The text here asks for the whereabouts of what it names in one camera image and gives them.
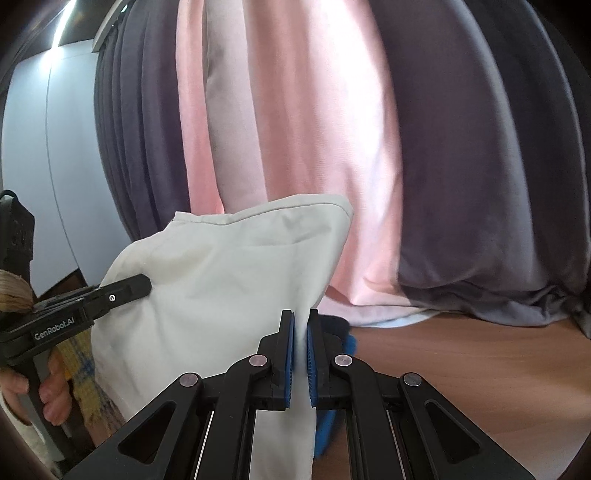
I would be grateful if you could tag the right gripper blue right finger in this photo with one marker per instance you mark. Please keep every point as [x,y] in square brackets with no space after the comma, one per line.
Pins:
[326,338]

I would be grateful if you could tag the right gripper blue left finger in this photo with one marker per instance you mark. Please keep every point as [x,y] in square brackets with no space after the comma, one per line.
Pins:
[273,392]

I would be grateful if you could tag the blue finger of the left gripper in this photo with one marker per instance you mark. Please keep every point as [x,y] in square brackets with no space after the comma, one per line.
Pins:
[123,292]

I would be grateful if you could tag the cream white shorts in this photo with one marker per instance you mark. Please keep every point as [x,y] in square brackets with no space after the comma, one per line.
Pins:
[219,284]

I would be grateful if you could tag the mustard plaid scarf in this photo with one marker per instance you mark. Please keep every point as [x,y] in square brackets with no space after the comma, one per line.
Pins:
[100,415]

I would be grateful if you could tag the blue folded garment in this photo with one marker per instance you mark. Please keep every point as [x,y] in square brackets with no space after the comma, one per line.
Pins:
[329,420]

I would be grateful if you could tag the pink curtain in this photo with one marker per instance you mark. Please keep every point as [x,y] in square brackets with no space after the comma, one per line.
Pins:
[278,98]

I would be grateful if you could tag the grey curtain right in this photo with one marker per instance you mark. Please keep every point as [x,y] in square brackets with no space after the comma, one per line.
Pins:
[495,153]

